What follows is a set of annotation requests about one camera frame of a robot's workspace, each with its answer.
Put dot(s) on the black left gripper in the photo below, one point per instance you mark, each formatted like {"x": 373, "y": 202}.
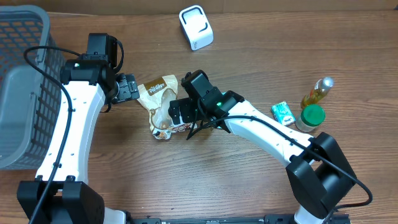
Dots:
{"x": 129, "y": 88}

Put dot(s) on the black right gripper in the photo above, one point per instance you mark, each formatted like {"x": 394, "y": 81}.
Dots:
{"x": 187, "y": 106}

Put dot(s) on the brown PaniTree snack pouch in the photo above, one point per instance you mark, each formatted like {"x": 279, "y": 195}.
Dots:
{"x": 155, "y": 97}

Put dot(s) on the teal Kleenex tissue pack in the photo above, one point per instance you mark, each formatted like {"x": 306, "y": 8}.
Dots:
{"x": 283, "y": 114}

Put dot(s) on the green lid jar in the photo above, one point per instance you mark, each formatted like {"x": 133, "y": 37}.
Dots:
{"x": 310, "y": 118}

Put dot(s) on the yellow oil bottle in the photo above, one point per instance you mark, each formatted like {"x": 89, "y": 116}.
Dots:
{"x": 320, "y": 90}

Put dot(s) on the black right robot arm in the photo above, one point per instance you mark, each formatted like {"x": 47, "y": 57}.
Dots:
{"x": 318, "y": 171}

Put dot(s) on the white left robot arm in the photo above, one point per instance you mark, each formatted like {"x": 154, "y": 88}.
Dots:
{"x": 60, "y": 192}

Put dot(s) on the white barcode scanner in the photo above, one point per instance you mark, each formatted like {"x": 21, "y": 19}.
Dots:
{"x": 196, "y": 27}

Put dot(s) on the grey plastic basket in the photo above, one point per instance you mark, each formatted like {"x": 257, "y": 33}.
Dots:
{"x": 29, "y": 102}

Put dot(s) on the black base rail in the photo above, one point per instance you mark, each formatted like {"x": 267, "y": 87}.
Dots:
{"x": 267, "y": 219}

